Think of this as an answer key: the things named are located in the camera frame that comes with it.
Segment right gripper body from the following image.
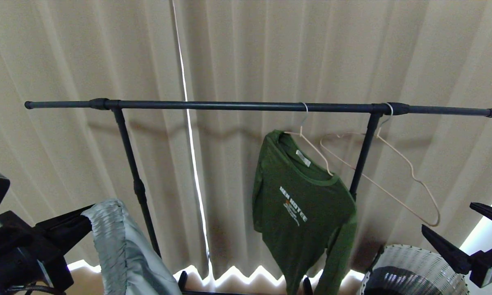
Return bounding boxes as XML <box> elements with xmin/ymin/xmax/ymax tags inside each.
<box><xmin>469</xmin><ymin>240</ymin><xmax>492</xmax><ymax>288</ymax></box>

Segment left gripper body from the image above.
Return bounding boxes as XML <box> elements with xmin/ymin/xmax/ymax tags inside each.
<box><xmin>0</xmin><ymin>211</ymin><xmax>74</xmax><ymax>295</ymax></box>

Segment pink clothes hanger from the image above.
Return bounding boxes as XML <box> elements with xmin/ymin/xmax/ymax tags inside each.
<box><xmin>284</xmin><ymin>102</ymin><xmax>333</xmax><ymax>177</ymax></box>
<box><xmin>320</xmin><ymin>104</ymin><xmax>441</xmax><ymax>227</ymax></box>

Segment pale grey shorts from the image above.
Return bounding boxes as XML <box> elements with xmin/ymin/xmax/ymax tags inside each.
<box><xmin>82</xmin><ymin>199</ymin><xmax>183</xmax><ymax>295</ymax></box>

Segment green printed shirt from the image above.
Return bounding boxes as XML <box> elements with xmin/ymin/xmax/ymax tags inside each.
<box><xmin>252</xmin><ymin>130</ymin><xmax>358</xmax><ymax>295</ymax></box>

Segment white laundry basket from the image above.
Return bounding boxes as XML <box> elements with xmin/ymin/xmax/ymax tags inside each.
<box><xmin>358</xmin><ymin>245</ymin><xmax>470</xmax><ymax>295</ymax></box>

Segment black clothes rack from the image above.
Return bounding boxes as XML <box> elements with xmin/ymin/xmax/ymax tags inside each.
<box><xmin>25</xmin><ymin>98</ymin><xmax>492</xmax><ymax>295</ymax></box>

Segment beige curtain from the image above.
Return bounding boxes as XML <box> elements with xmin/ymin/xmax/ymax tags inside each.
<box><xmin>0</xmin><ymin>0</ymin><xmax>492</xmax><ymax>287</ymax></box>

